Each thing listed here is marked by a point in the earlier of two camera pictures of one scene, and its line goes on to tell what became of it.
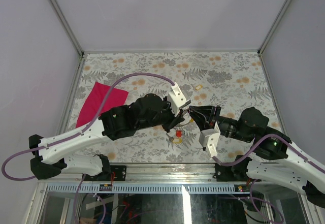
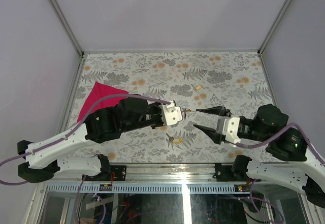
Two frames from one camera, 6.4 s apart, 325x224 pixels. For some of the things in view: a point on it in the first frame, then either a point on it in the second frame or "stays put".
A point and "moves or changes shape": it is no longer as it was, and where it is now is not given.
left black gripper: [174, 120] -> [161, 124]
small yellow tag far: [198, 87] stays put
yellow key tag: [177, 140] stays put
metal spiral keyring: [182, 125] moves or changes shape
